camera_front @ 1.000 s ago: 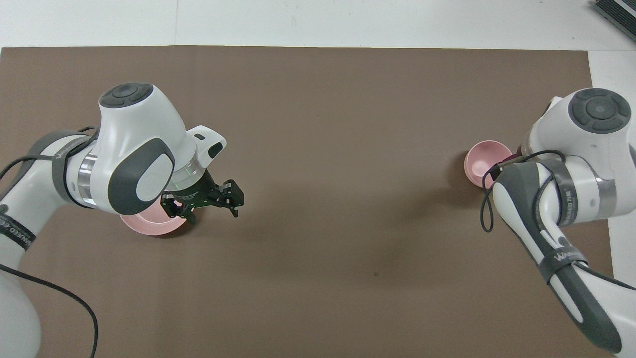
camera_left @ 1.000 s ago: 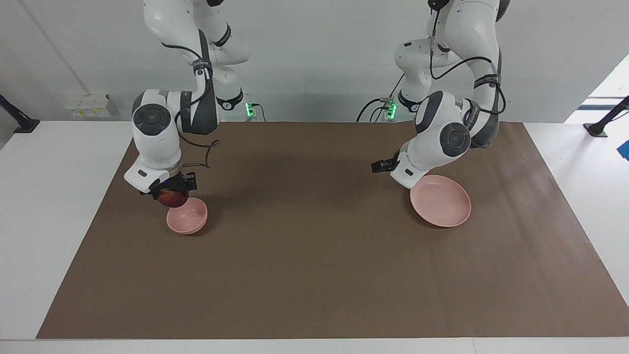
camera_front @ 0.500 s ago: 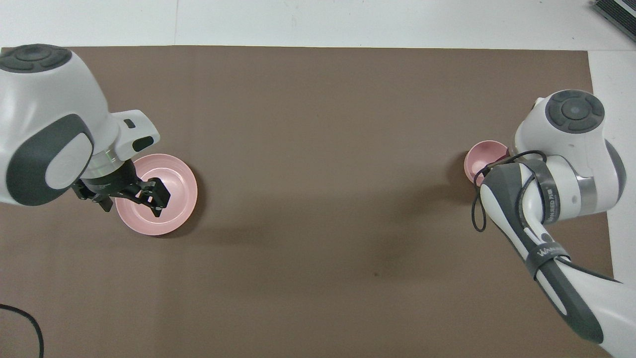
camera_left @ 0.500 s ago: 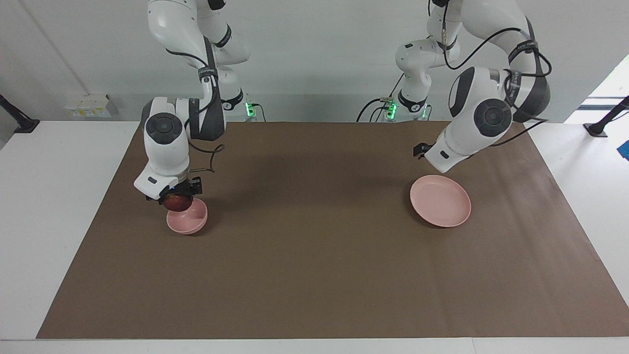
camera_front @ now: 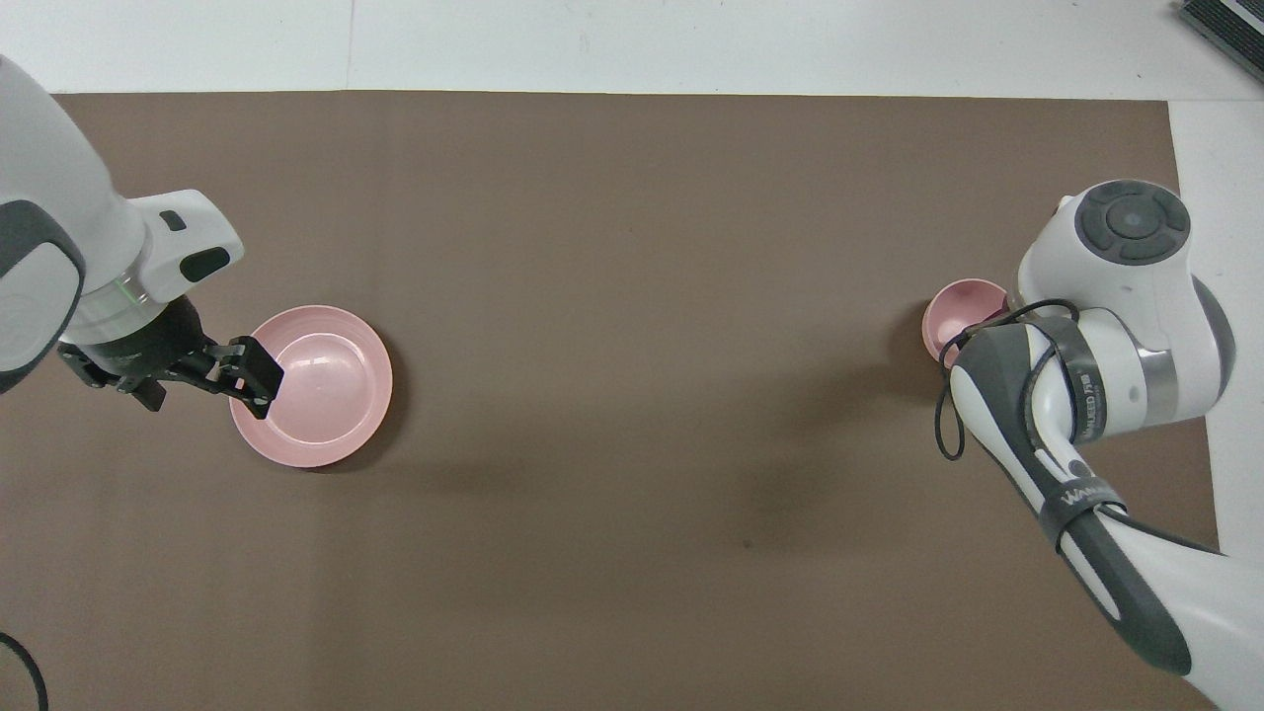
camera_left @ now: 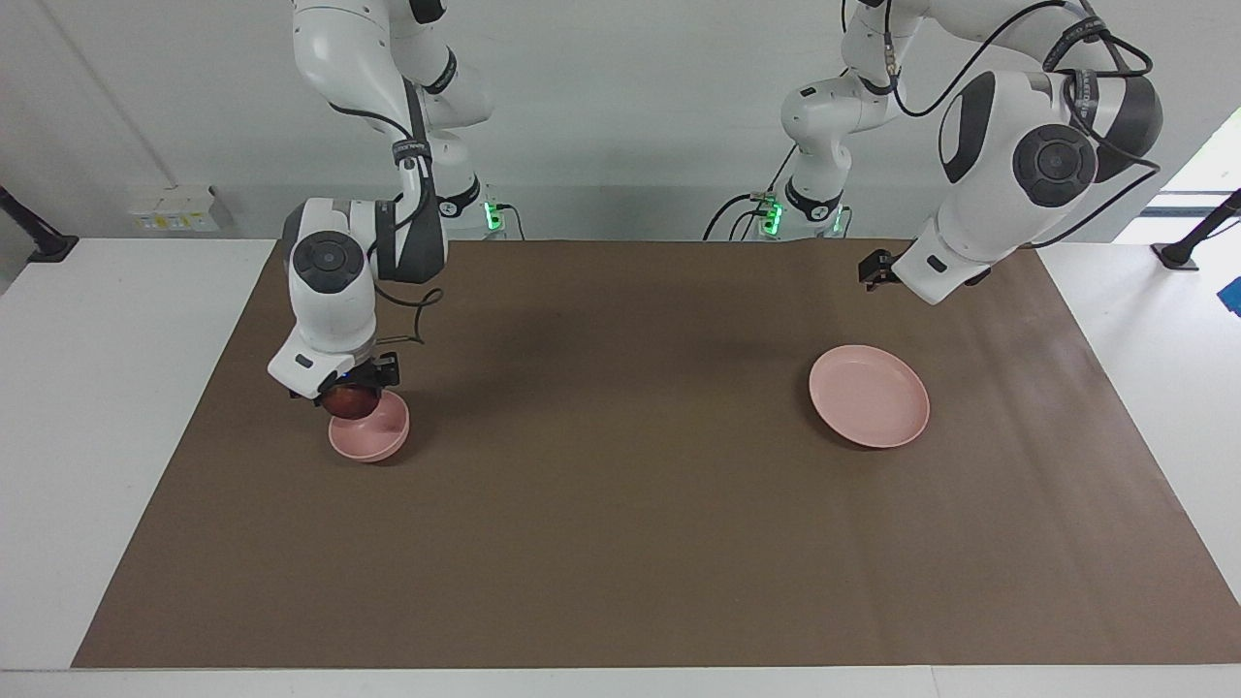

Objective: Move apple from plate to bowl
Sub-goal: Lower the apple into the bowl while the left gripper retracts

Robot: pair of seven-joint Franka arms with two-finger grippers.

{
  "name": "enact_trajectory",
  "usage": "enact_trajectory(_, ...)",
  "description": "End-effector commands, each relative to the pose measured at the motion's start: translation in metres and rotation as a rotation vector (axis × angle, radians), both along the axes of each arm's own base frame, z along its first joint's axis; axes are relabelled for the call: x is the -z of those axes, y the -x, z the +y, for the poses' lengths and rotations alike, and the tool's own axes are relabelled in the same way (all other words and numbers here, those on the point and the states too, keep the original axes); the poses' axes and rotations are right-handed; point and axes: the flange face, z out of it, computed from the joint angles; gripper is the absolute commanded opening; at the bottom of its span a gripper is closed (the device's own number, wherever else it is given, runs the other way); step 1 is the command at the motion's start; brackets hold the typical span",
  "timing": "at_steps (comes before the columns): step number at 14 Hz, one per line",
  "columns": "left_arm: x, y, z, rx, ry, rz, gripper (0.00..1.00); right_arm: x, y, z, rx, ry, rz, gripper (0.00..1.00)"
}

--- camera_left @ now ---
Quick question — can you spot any pink plate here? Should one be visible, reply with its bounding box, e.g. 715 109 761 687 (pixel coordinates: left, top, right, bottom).
809 345 932 450

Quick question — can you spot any brown table mat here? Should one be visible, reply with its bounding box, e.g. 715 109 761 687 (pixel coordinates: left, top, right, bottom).
71 239 1241 670

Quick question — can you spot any black base cable bundle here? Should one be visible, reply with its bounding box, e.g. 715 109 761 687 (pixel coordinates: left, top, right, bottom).
703 145 798 241

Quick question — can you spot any dark red apple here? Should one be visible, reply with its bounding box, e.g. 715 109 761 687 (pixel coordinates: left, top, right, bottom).
321 385 382 422

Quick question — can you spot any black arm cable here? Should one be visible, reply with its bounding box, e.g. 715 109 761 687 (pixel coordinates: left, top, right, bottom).
328 97 447 347
842 0 1162 250

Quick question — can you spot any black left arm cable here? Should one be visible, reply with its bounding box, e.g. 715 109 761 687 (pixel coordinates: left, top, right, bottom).
842 0 1162 250

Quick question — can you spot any black stand pole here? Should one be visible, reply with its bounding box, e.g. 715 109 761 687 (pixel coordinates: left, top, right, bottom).
1151 189 1241 271
0 186 80 265

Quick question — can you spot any white wall socket box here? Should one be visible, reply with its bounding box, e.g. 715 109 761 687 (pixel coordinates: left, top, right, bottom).
128 186 223 235

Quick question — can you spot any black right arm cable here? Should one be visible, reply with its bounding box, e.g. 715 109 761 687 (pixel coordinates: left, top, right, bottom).
328 97 447 347

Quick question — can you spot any pink bowl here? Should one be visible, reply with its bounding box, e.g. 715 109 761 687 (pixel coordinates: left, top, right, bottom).
328 390 411 463

